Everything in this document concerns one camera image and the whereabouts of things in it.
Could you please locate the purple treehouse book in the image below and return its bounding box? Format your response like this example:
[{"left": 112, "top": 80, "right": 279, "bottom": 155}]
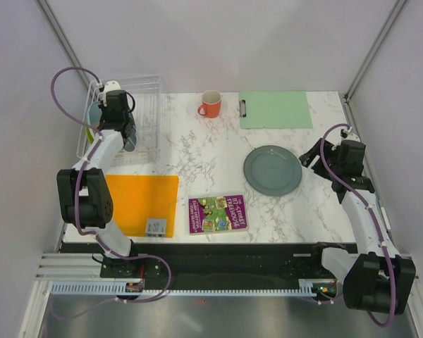
[{"left": 188, "top": 194, "right": 249, "bottom": 234}]

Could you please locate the left aluminium frame post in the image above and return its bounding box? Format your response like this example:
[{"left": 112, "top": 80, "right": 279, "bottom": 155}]
[{"left": 35, "top": 0, "right": 82, "bottom": 67}]

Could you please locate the orange cutting board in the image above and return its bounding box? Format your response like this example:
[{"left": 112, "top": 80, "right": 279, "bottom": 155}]
[{"left": 106, "top": 175, "right": 179, "bottom": 238}]

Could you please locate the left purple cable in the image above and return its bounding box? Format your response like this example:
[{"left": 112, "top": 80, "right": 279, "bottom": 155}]
[{"left": 51, "top": 66, "right": 173, "bottom": 303}]

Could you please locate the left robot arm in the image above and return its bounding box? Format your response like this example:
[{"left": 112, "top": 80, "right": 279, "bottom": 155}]
[{"left": 56, "top": 89, "right": 141, "bottom": 277}]

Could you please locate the green rimmed grey plate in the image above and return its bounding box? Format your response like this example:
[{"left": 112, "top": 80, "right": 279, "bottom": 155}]
[{"left": 86, "top": 101, "right": 102, "bottom": 144}]

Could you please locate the right aluminium frame post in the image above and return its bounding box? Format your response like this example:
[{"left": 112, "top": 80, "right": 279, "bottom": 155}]
[{"left": 343, "top": 0, "right": 409, "bottom": 104}]

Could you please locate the orange mug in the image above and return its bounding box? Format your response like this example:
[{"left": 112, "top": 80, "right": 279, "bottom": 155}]
[{"left": 197, "top": 90, "right": 222, "bottom": 118}]

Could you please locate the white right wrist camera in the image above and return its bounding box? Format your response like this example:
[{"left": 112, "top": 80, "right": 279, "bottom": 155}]
[{"left": 341, "top": 127, "right": 360, "bottom": 142}]

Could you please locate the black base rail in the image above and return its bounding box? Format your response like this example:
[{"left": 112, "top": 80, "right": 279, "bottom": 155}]
[{"left": 100, "top": 244, "right": 334, "bottom": 289}]

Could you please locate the white slotted cable duct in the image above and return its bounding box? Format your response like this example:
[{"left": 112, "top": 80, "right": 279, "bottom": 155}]
[{"left": 50, "top": 279, "right": 338, "bottom": 297}]

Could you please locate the white wire dish rack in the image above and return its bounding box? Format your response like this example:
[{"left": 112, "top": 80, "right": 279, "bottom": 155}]
[{"left": 73, "top": 73, "right": 172, "bottom": 165}]

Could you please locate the small grey box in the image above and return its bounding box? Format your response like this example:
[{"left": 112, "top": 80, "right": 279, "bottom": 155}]
[{"left": 145, "top": 218, "right": 167, "bottom": 237}]

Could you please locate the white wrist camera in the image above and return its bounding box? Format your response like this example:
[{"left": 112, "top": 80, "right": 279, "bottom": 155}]
[
  {"left": 341, "top": 127, "right": 360, "bottom": 142},
  {"left": 96, "top": 80, "right": 121, "bottom": 94}
]

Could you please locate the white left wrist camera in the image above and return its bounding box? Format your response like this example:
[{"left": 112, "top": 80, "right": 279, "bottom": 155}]
[{"left": 96, "top": 80, "right": 121, "bottom": 94}]

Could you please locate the large teal plate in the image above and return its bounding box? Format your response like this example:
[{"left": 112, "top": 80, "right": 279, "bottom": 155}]
[{"left": 243, "top": 145, "right": 302, "bottom": 197}]

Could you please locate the dark blue plate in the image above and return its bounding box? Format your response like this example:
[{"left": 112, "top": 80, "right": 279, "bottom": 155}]
[{"left": 122, "top": 112, "right": 137, "bottom": 152}]

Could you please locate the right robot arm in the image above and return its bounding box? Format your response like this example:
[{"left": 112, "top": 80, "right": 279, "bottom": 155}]
[{"left": 300, "top": 139, "right": 416, "bottom": 315}]

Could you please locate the aluminium frame post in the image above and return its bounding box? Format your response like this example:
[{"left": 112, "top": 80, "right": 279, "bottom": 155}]
[
  {"left": 35, "top": 0, "right": 82, "bottom": 67},
  {"left": 343, "top": 0, "right": 409, "bottom": 104}
]

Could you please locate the green clipboard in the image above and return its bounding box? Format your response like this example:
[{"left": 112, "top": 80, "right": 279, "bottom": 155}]
[{"left": 238, "top": 91, "right": 313, "bottom": 130}]

